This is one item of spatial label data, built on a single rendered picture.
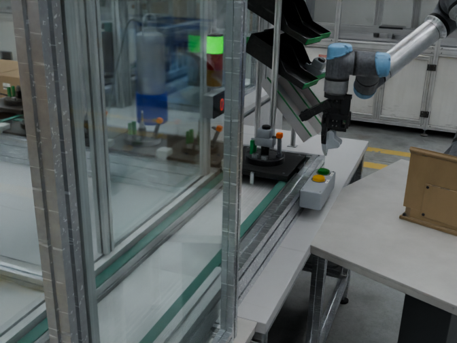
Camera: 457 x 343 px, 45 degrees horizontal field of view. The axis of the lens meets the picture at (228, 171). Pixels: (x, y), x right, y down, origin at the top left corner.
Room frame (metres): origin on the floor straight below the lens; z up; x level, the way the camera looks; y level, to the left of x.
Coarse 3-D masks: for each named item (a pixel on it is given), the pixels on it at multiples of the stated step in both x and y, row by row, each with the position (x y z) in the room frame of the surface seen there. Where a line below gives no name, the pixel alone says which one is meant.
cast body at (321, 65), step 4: (316, 60) 2.19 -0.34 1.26; (320, 60) 2.19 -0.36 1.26; (324, 60) 2.20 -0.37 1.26; (308, 64) 2.23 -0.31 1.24; (312, 64) 2.20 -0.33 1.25; (316, 64) 2.19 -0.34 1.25; (320, 64) 2.18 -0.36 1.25; (324, 64) 2.20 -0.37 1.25; (308, 68) 2.21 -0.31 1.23; (312, 68) 2.20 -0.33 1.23; (316, 68) 2.20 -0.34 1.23; (320, 68) 2.18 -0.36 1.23; (312, 72) 2.20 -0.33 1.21; (316, 72) 2.19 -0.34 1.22; (320, 72) 2.18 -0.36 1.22; (324, 72) 2.21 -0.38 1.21
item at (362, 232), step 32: (352, 192) 1.81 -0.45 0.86; (384, 192) 1.82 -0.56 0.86; (352, 224) 1.55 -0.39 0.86; (384, 224) 1.56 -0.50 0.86; (416, 224) 1.56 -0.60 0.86; (320, 256) 1.39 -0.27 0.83; (352, 256) 1.35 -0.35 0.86; (384, 256) 1.36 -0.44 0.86; (416, 256) 1.36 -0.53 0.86; (448, 256) 1.36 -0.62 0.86; (416, 288) 1.20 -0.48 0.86; (448, 288) 1.20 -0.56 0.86
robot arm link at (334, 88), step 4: (324, 80) 1.73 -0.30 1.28; (328, 80) 1.76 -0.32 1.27; (348, 80) 1.72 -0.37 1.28; (324, 84) 1.72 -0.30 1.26; (328, 84) 1.70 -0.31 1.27; (332, 84) 1.70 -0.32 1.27; (336, 84) 1.69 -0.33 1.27; (340, 84) 1.69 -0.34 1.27; (344, 84) 1.70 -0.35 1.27; (324, 88) 1.72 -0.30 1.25; (328, 88) 1.70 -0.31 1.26; (332, 88) 1.69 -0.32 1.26; (336, 88) 1.69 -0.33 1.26; (340, 88) 1.69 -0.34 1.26; (344, 88) 1.70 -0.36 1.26; (328, 92) 1.70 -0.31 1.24; (332, 92) 1.69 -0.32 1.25; (336, 92) 1.69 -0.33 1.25; (340, 92) 1.69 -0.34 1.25; (344, 92) 1.70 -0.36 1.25
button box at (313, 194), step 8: (312, 176) 1.70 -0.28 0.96; (328, 176) 1.70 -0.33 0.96; (304, 184) 1.63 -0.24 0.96; (312, 184) 1.63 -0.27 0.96; (320, 184) 1.63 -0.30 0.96; (328, 184) 1.65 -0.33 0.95; (304, 192) 1.58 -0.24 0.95; (312, 192) 1.57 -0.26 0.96; (320, 192) 1.56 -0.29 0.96; (328, 192) 1.66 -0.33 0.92; (304, 200) 1.58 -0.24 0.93; (312, 200) 1.57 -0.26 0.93; (320, 200) 1.56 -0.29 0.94; (312, 208) 1.57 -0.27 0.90; (320, 208) 1.56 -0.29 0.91
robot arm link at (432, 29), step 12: (432, 12) 1.92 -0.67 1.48; (432, 24) 1.88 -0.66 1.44; (444, 24) 1.87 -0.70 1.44; (408, 36) 1.87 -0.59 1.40; (420, 36) 1.86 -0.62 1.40; (432, 36) 1.86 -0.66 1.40; (444, 36) 1.89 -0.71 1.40; (396, 48) 1.84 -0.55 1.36; (408, 48) 1.83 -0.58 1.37; (420, 48) 1.85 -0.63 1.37; (396, 60) 1.81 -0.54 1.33; (408, 60) 1.83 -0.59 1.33; (396, 72) 1.83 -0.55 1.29; (360, 84) 1.76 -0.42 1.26; (360, 96) 1.81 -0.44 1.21; (372, 96) 1.82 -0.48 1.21
